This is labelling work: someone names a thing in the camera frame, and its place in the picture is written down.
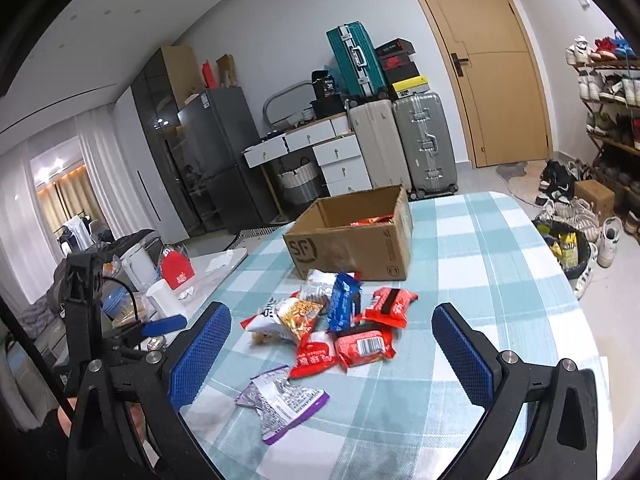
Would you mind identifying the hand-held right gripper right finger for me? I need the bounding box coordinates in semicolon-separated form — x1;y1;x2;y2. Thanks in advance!
431;303;598;480

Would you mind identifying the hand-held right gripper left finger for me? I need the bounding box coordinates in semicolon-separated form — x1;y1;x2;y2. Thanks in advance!
66;301;233;480

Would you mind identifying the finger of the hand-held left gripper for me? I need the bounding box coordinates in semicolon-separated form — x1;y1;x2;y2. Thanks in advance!
135;314;187;341

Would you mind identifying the red packet with black stripe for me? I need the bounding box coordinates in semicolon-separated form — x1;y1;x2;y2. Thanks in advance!
356;287;419;328

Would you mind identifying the purple silver snack packet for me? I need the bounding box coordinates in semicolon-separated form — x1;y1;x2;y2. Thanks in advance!
235;365;331;446

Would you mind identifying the white yellow snack bag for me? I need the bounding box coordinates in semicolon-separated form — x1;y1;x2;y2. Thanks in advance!
241;296;325;346

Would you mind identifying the red packet with barcode label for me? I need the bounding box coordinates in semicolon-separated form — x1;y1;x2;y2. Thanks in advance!
334;323;396;373

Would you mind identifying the red packet with white print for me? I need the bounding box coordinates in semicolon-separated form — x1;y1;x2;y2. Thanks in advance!
289;330;337;380

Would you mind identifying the blue snack packet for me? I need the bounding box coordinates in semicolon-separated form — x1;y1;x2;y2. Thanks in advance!
327;272;363;333

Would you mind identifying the silver white snack packet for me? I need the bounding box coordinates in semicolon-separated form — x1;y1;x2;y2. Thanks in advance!
299;269;362;306

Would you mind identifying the brown cardboard box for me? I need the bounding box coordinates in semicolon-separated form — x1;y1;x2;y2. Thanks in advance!
282;185;416;282

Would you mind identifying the person's left forearm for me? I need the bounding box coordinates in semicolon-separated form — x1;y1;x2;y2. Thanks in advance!
10;407;71;480

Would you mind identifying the person's left hand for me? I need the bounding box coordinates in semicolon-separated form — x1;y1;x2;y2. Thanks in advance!
57;397;147;443

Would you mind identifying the white cup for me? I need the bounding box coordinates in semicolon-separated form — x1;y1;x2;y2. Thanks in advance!
145;279;188;318

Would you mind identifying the red pouch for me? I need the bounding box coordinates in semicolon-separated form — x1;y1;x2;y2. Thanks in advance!
159;246;196;291

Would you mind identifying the white kettle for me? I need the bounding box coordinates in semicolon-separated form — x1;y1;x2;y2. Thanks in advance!
120;246;156;293

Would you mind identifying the clothes rack with clothes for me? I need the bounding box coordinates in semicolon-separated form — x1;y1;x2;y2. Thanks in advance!
57;215;106;257

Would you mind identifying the white sheer curtain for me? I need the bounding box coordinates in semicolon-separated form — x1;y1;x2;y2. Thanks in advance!
0;150;57;286
75;110;132;241

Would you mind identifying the grey slatted board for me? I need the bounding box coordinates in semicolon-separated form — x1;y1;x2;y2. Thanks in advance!
235;225;288;239

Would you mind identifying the black trash bin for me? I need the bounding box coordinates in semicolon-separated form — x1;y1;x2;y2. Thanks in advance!
532;217;593;278

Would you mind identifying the dark grey refrigerator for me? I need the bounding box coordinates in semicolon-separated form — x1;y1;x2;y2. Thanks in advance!
177;86;281;236

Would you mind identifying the dark glass cabinet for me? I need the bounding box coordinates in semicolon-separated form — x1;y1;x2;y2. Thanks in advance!
131;47;208;238

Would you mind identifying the grey doormat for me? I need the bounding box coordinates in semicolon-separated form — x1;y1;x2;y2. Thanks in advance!
495;161;533;186

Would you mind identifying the pile of scattered sneakers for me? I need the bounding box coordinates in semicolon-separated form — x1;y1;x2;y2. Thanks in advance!
535;160;626;301

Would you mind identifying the woven basket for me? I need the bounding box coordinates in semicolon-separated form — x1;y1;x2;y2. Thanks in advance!
276;157;323;203

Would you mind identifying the small cardboard box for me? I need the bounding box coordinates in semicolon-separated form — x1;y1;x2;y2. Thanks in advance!
574;179;617;223

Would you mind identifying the silver suitcase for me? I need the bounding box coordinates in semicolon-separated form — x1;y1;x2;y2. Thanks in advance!
391;91;460;198

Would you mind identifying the beige suitcase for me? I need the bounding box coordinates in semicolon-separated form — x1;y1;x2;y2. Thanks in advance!
347;99;412;193

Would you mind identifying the white desk with drawers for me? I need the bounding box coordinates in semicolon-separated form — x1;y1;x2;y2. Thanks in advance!
243;114;356;168

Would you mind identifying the white drawer chest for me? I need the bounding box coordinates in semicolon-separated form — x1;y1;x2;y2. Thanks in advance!
312;132;373;198

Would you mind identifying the large flat cardboard box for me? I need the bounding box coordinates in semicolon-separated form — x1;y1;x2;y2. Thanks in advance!
161;45;202;111

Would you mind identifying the oval mirror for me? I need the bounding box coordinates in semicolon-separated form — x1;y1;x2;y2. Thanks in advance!
262;80;313;131

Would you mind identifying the brown paper box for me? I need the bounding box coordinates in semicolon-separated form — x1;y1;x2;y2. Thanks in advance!
216;54;240;88

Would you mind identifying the wooden shoe rack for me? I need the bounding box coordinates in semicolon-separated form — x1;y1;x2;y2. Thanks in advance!
570;57;640;221

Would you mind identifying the wooden door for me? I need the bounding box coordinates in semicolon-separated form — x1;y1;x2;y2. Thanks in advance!
397;0;551;168

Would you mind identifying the yellow black shoe box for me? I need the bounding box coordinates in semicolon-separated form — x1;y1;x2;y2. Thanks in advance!
387;76;431;101

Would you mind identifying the plain black bag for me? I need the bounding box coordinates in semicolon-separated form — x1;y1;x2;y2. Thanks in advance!
310;95;351;118

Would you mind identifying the black bag with white print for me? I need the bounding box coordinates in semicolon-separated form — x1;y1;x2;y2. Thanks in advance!
311;69;337;101

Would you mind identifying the shoe rack with shoes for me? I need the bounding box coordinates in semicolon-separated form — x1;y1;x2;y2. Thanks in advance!
565;30;640;196

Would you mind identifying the teal suitcase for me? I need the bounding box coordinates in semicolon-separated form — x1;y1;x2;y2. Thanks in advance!
326;21;388;101

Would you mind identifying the black cable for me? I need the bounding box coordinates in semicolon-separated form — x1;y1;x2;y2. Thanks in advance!
102;276;143;333

